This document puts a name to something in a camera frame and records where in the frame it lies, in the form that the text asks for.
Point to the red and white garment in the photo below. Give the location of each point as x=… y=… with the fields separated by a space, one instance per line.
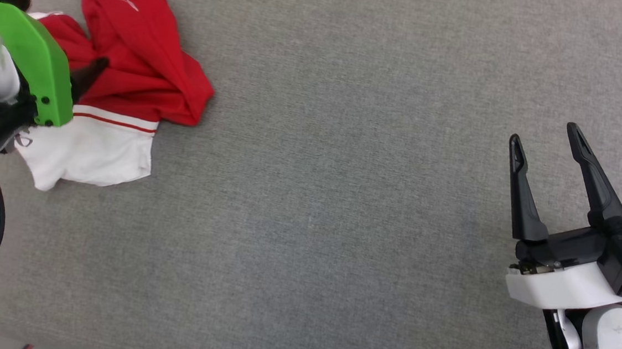
x=141 y=72

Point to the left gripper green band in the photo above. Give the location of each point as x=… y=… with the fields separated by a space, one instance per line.
x=47 y=76

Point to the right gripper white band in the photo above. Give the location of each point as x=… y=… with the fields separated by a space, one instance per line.
x=563 y=283

